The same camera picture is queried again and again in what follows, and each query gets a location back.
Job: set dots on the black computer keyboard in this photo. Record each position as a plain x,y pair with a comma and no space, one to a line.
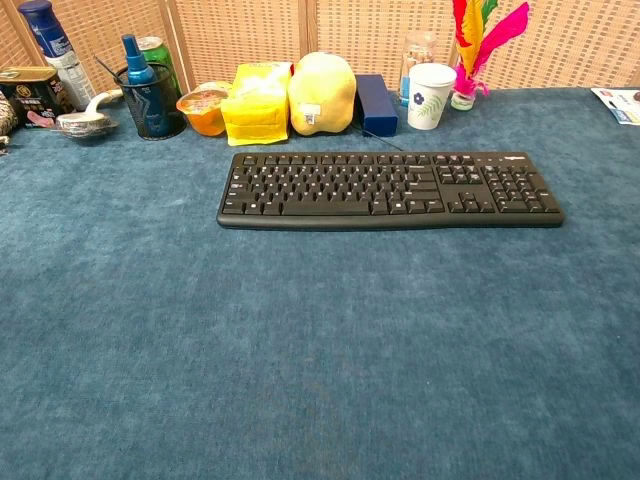
350,192

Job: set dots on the blue table cloth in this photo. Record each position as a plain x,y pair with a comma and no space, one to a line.
300,325

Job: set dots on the yellow plush toy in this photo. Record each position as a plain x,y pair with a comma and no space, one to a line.
322,95

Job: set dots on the yellow snack bag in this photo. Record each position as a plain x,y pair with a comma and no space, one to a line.
255,110

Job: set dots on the dark blue rectangular box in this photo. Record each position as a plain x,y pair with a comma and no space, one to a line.
377,102

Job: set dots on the orange fruit jelly cup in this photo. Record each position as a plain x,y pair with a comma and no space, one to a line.
204,112

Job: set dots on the white floral paper cup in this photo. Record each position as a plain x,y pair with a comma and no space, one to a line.
426,100

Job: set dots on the clear glass jar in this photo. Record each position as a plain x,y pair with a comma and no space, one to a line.
419,52

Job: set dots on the woven rattan folding screen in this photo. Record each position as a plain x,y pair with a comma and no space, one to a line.
350,30

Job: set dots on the black mesh pen holder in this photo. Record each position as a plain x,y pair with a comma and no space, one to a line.
152,107

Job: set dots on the green drink can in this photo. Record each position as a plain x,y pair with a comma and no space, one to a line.
161,57

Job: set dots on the colourful feather shuttlecock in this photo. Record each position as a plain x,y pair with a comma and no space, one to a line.
475,45

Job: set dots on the blue spray bottle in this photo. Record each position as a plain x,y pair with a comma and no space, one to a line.
138,62

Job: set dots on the white ceramic spoon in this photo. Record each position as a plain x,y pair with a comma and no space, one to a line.
100,100

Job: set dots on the patterned small dish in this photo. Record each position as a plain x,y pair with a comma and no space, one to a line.
82,125

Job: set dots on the white blue-capped spray can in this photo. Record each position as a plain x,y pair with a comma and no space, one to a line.
60,55

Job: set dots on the black luncheon meat tin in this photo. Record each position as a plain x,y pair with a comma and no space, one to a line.
32,97

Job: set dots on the white printed leaflet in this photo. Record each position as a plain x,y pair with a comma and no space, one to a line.
620,105

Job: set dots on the brown patterned object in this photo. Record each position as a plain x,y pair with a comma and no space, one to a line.
5,117

